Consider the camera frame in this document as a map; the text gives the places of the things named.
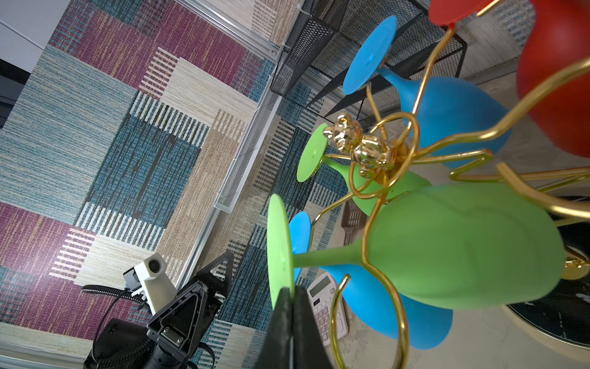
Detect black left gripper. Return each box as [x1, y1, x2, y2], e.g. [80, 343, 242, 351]
[147, 251, 234, 355]

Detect gold wine glass rack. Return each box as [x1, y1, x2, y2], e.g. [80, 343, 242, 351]
[307, 0, 590, 369]

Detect blue wine glass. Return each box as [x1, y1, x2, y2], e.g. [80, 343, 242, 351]
[289, 212, 453, 350]
[324, 15, 507, 182]

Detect blue front wine glass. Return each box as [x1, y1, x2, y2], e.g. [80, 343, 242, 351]
[289, 212, 453, 350]

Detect black wire shelf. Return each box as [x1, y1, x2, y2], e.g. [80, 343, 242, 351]
[270, 1, 445, 129]

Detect blue back wine glass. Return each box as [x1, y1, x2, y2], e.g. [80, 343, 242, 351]
[324, 15, 507, 182]

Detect green wine glass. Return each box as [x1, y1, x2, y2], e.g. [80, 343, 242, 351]
[296, 122, 433, 218]
[267, 183, 565, 310]

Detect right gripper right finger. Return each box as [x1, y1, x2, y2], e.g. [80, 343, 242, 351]
[292, 286, 333, 369]

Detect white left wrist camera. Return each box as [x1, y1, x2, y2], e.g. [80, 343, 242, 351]
[123, 252, 178, 315]

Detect green back wine glass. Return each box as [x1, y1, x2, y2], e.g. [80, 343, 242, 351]
[296, 122, 433, 218]

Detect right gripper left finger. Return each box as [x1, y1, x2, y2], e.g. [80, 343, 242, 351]
[254, 288, 293, 369]

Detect white mesh wall basket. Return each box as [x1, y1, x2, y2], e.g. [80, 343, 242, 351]
[214, 89, 282, 214]

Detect red wine glass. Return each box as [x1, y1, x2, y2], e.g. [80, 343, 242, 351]
[428, 0, 590, 159]

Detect green front wine glass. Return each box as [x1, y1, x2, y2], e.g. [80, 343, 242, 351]
[267, 183, 565, 310]

